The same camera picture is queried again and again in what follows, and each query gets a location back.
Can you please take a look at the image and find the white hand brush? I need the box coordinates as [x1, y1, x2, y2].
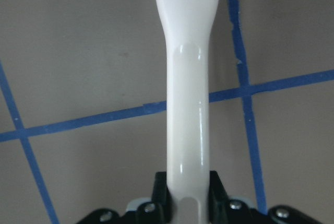
[156, 0, 219, 223]

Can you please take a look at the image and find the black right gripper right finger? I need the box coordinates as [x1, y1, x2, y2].
[209, 171, 318, 223]

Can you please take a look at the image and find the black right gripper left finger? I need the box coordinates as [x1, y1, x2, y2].
[78, 172, 172, 224]

